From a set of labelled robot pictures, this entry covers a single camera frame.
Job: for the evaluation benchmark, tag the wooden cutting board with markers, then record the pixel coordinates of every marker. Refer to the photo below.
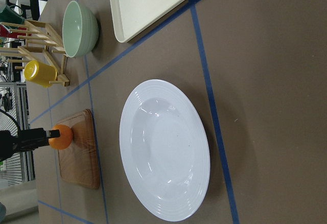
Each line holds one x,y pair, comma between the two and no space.
78,163

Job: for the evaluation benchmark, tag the yellow cup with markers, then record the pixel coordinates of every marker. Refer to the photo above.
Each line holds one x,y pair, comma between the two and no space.
40,73

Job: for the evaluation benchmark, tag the white plate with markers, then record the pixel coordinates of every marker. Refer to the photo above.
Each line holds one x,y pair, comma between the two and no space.
164,150

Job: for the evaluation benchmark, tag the green bowl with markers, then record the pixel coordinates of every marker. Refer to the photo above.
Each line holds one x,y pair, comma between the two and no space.
80,30

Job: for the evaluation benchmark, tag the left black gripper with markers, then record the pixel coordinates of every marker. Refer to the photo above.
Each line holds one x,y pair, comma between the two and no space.
26,140

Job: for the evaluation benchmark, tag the orange fruit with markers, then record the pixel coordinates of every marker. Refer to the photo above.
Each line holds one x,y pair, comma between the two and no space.
65,138

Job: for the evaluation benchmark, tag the dark green cup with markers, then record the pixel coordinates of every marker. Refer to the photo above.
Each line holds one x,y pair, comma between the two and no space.
8,15

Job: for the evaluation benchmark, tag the wooden cup drying rack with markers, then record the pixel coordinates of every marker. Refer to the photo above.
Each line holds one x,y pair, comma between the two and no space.
40,38

